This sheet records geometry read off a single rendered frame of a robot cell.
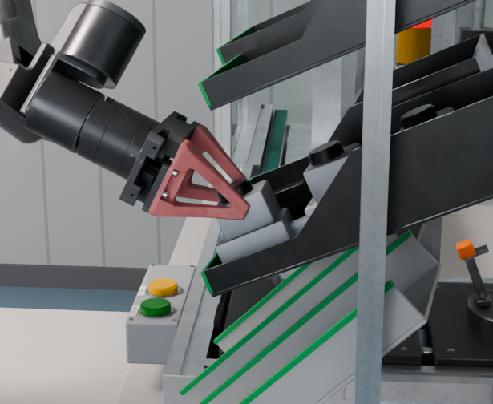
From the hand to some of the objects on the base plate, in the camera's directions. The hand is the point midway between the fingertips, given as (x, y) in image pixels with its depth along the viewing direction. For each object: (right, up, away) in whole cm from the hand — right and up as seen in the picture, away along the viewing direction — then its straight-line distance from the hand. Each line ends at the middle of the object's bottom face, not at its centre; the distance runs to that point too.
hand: (242, 201), depth 100 cm
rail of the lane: (-3, -16, +79) cm, 81 cm away
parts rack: (+20, -36, +17) cm, 44 cm away
